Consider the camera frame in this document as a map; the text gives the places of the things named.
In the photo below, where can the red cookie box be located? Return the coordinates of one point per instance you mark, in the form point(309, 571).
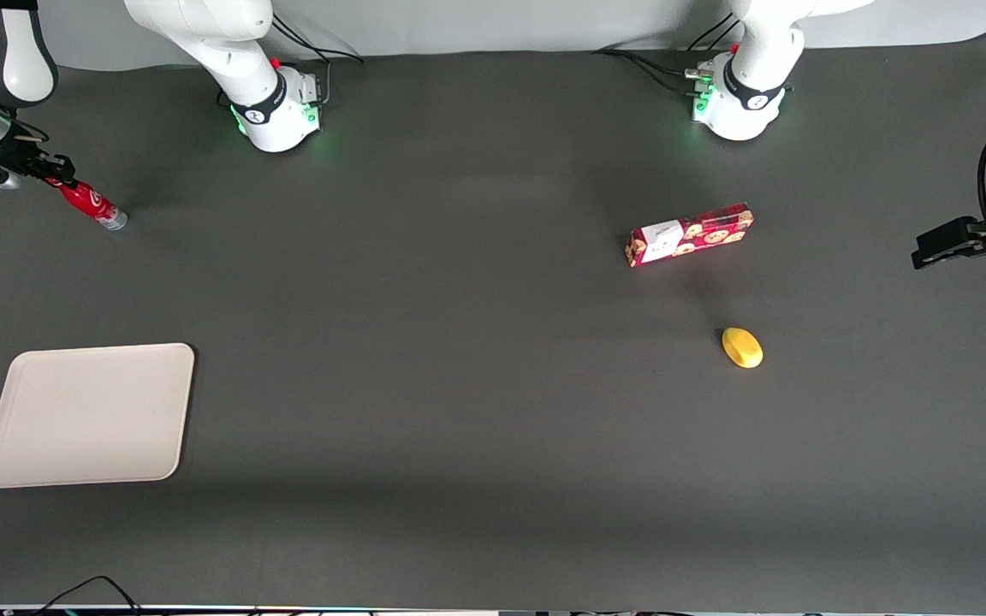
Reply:
point(688, 235)

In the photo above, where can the red coke bottle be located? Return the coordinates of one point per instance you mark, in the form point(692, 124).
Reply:
point(91, 204)

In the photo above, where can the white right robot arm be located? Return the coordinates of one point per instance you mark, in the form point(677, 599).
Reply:
point(228, 60)

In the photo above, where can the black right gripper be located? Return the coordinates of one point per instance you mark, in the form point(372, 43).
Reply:
point(12, 156)

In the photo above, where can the white rectangular plastic tray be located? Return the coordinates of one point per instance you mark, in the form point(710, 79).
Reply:
point(91, 415)

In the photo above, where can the yellow lemon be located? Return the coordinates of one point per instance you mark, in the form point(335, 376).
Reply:
point(742, 347)

